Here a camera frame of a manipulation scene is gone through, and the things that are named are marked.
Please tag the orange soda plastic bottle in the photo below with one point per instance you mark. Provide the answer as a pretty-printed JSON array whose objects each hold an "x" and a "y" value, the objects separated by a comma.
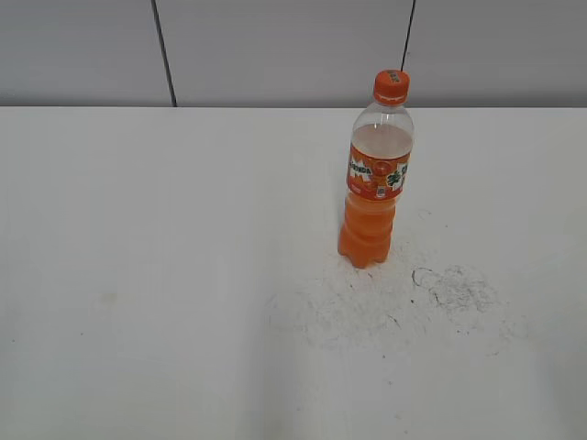
[{"x": 380, "y": 148}]

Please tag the orange bottle cap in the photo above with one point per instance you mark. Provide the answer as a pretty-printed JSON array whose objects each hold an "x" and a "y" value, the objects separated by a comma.
[{"x": 391, "y": 87}]

